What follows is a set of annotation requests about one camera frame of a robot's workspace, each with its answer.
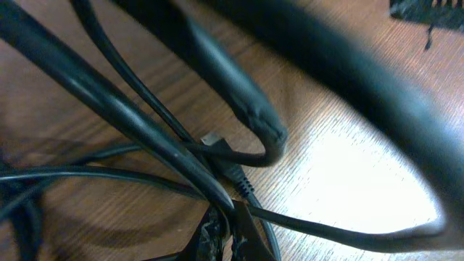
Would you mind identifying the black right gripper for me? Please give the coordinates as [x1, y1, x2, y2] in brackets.
[389, 0, 463, 31]

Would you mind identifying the black speckled left gripper finger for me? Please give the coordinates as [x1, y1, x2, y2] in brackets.
[144, 199, 278, 261]

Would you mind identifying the thin black USB cable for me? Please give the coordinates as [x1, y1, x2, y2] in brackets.
[0, 0, 283, 261]

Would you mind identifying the thick black HDMI cable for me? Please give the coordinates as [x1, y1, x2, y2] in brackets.
[0, 0, 464, 254]

